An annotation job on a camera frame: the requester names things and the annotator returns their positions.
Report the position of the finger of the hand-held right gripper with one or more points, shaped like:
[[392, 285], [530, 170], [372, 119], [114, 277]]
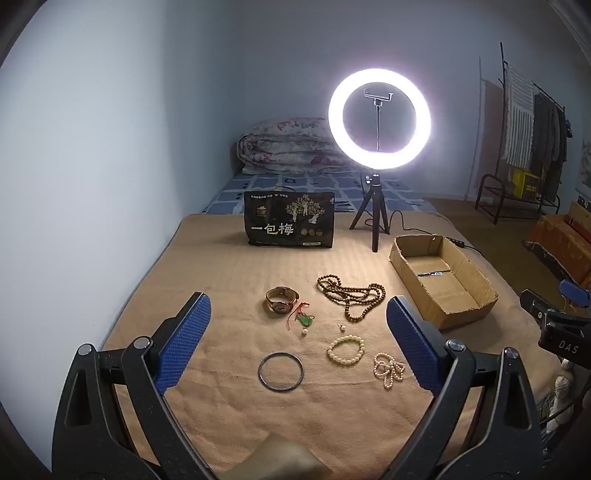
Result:
[[575, 291], [540, 310]]

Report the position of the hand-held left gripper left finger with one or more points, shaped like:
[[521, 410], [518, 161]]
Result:
[[184, 341]]

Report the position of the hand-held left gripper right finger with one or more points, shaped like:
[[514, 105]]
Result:
[[413, 341]]

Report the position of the cardboard box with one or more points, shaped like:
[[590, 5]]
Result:
[[466, 295]]

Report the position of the metal bangle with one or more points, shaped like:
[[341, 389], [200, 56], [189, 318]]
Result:
[[263, 381]]

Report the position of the person's right hand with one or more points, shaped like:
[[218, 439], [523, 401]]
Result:
[[562, 385]]

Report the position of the orange cloth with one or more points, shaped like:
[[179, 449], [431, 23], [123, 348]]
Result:
[[558, 240]]

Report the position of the black tripod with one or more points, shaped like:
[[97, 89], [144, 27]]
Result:
[[375, 217]]

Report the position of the black clothes rack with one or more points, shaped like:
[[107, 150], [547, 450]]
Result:
[[487, 184]]

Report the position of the blurred beige object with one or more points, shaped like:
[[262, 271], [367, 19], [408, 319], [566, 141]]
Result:
[[277, 457]]

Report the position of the dark hanging clothes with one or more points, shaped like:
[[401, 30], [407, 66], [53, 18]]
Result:
[[549, 138]]

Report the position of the black snack bag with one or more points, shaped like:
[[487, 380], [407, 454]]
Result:
[[288, 217]]

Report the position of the white striped hanging cloth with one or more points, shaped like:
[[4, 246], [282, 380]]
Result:
[[519, 115]]

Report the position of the folded floral quilt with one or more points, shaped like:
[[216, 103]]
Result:
[[286, 147]]

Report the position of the phone holder clip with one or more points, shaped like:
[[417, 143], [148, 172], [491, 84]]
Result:
[[378, 94]]

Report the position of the wall poster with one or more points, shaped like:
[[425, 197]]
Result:
[[586, 161]]

